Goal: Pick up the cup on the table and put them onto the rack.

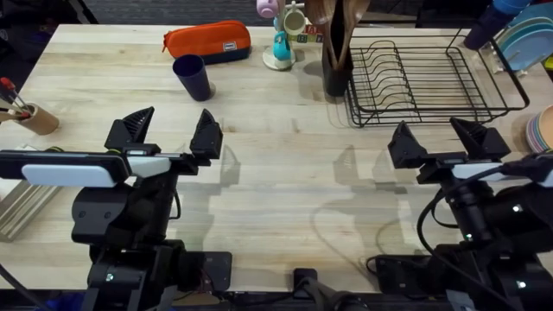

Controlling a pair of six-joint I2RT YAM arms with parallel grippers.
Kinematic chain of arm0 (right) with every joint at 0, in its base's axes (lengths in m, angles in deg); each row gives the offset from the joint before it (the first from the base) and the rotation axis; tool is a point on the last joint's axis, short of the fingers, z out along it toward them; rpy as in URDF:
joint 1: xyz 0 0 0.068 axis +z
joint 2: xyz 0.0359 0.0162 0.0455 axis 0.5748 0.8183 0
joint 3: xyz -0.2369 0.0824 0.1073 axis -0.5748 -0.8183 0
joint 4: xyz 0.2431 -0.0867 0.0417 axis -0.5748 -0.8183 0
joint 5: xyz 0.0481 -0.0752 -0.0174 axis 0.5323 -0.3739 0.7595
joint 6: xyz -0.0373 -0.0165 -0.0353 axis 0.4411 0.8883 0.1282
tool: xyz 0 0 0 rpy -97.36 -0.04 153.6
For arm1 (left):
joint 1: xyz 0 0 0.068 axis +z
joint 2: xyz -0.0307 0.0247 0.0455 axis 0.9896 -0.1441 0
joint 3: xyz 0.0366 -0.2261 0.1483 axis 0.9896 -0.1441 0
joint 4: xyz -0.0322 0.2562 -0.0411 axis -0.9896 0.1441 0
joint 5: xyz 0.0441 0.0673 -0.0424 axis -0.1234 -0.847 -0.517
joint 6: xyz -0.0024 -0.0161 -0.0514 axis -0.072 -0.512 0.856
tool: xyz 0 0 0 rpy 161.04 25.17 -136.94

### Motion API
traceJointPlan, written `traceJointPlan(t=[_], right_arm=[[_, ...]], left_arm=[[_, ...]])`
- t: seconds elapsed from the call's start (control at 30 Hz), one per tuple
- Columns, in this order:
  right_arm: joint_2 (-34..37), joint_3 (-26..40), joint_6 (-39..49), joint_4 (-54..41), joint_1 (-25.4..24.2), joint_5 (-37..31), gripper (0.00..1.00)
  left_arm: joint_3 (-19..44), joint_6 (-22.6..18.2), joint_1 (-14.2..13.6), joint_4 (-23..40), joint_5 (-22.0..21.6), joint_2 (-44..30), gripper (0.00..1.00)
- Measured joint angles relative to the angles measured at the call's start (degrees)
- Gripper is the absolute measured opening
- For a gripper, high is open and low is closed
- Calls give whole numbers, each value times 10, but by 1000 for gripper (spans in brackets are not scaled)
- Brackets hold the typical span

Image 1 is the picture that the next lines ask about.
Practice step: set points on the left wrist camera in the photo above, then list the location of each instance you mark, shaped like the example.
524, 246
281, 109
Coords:
149, 166

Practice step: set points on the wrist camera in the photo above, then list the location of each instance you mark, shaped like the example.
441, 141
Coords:
475, 171
149, 166

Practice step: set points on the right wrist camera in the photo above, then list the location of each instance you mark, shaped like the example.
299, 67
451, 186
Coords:
475, 171

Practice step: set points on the blue plates in holder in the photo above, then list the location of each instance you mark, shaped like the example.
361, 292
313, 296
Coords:
529, 43

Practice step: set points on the orange zip bag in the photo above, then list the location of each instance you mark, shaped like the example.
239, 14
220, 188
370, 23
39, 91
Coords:
207, 41

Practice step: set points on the black rail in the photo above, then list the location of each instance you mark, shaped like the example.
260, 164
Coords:
259, 300

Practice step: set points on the dark navy cup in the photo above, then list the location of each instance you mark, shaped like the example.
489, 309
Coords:
194, 82

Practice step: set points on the pink cup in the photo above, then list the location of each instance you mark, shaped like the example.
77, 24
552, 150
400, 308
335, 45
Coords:
267, 8

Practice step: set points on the teal cup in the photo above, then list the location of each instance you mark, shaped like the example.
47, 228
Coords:
281, 47

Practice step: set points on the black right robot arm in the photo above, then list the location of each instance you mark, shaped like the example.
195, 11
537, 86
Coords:
518, 224

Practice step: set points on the wooden spoon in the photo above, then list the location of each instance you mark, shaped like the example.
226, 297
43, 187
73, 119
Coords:
317, 10
356, 8

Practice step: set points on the stack of pastel plates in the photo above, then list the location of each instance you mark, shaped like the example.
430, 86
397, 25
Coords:
542, 129

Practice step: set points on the black utensil holder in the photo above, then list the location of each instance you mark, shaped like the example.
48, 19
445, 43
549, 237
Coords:
337, 80

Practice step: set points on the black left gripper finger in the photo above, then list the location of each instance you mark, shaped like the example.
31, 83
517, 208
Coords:
207, 138
129, 129

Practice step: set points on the cream cup stand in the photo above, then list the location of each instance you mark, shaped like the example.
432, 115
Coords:
276, 65

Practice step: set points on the navy bottle with blue cap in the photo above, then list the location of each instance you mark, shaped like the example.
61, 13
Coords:
486, 26

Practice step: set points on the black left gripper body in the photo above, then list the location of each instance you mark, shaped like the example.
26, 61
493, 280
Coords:
190, 162

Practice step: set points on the pale wooden slat board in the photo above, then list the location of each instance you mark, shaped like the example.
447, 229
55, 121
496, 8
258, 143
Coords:
21, 207

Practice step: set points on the wooden cup with tools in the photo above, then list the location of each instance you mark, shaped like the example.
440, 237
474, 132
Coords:
41, 121

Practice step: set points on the toy letter blocks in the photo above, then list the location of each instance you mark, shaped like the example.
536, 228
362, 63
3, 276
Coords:
311, 34

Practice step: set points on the cream cup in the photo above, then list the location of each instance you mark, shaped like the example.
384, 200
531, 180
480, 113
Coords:
294, 21

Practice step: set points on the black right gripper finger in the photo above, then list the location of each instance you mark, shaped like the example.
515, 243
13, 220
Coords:
481, 140
406, 149

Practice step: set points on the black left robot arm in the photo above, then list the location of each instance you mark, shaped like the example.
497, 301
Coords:
108, 216

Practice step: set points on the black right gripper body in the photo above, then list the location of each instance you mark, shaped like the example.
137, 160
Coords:
436, 170

